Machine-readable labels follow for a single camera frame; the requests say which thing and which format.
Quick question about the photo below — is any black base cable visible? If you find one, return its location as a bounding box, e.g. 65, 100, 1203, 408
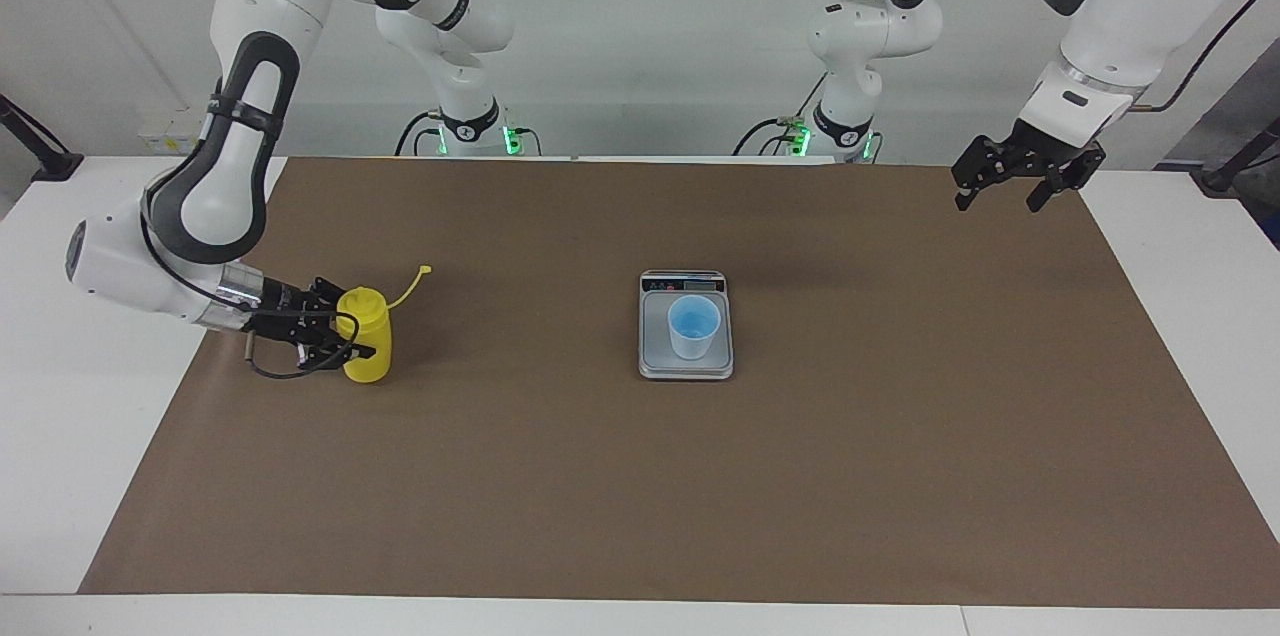
733, 116, 801, 157
395, 111, 446, 157

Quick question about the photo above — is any light blue plastic cup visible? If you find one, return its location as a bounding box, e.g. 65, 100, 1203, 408
668, 295, 722, 361

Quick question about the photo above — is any brown paper table mat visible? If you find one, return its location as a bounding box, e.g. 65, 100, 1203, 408
78, 156, 1280, 609

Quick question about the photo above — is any silver digital kitchen scale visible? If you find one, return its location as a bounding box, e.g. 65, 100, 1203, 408
638, 270, 736, 382

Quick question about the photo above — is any white wall socket box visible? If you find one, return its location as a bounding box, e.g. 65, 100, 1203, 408
138, 109, 233, 155

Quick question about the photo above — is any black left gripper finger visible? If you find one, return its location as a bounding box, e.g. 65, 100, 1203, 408
950, 138, 1007, 213
1026, 166, 1093, 215

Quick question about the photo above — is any yellow squeeze seasoning bottle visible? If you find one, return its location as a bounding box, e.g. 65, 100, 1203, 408
335, 264, 433, 384

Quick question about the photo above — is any black clamp stand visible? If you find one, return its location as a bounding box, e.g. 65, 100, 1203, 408
0, 94, 85, 183
1200, 116, 1280, 194

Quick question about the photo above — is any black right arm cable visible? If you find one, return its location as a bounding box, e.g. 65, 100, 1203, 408
140, 186, 363, 380

